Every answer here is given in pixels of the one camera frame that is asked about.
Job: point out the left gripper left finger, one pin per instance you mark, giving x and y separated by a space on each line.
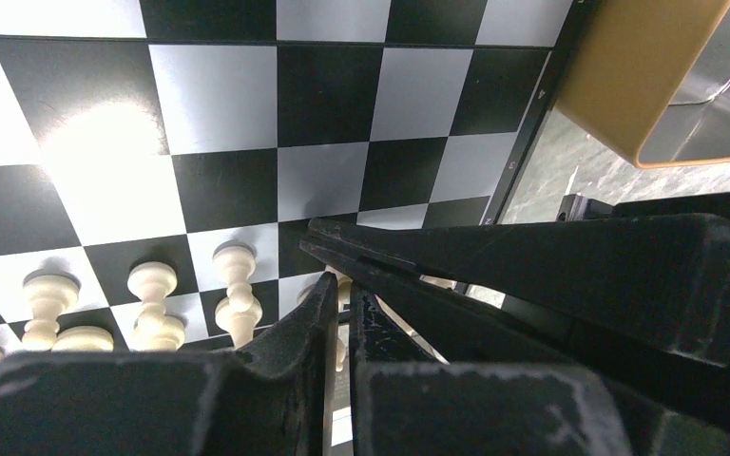
269 397

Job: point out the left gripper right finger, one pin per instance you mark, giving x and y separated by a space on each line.
406 402

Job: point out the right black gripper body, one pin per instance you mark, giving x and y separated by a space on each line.
575 207

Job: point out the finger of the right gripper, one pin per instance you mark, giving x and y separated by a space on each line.
647 298

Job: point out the black white chess board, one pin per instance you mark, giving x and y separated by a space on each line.
135 131

